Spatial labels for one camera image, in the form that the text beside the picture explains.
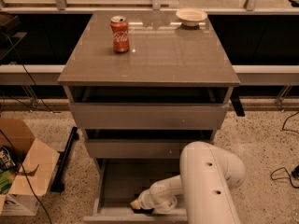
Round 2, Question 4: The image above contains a red Coca-Cola can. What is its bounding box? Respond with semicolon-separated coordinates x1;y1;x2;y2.
110;15;130;53

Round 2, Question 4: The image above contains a grey drawer cabinet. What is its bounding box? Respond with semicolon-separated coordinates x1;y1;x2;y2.
57;9;241;224

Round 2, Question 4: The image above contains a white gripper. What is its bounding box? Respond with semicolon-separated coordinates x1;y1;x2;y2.
130;189;178;213

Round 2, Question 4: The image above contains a middle grey drawer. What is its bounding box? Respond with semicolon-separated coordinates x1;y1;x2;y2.
85;130;216;159

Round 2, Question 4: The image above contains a bottom open grey drawer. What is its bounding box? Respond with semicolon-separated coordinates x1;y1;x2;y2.
84;159;188;224

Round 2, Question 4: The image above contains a green snack bag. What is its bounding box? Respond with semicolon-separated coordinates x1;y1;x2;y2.
0;169;18;194

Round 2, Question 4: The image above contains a white ceramic bowl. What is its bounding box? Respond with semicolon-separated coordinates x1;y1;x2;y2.
176;8;207;27

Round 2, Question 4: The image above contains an open cardboard box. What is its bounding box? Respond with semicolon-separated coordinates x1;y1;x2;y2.
0;119;59;216

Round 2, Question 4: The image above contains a black cable left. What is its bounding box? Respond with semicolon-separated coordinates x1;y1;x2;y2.
0;35;60;224

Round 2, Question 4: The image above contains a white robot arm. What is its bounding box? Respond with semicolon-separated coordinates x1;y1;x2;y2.
131;141;246;224

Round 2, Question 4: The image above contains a top grey drawer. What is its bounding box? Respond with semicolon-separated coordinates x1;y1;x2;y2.
65;86;228;131

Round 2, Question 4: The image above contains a black floor bar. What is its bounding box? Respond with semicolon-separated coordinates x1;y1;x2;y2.
50;127;79;192

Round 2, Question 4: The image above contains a black snack bag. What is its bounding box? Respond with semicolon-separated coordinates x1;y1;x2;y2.
0;147;16;173

